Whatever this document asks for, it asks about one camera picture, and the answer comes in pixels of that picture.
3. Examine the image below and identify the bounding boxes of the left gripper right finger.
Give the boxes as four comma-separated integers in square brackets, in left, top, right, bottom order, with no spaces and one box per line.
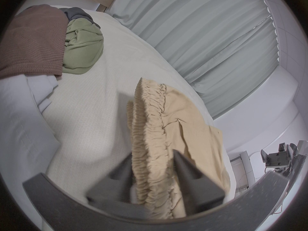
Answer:
[173,150,226,218]

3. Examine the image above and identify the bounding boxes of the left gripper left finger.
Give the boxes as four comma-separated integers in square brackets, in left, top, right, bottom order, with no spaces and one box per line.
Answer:
[87,153,134,207]

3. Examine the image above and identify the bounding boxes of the tan shorts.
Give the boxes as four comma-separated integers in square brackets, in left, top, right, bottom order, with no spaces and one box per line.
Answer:
[126,78,231,219]

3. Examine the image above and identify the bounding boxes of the bed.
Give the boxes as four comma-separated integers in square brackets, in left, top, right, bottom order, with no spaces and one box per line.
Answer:
[14,0,237,201]

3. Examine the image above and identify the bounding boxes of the white garment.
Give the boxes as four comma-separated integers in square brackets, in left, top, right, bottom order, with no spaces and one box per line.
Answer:
[0,75,61,177]

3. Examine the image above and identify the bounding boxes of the pale grey-green curtain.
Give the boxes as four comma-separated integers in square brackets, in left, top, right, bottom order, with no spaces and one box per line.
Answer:
[190,16,281,117]
[106,0,272,84]

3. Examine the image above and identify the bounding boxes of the green garment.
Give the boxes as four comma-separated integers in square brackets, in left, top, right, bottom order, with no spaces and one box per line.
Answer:
[62,18,104,75]

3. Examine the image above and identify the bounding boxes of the brown garment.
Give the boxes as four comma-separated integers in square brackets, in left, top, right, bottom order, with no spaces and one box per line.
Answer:
[0,5,69,79]

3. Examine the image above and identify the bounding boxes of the black garment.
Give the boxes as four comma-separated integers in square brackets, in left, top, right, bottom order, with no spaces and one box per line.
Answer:
[59,7,101,29]

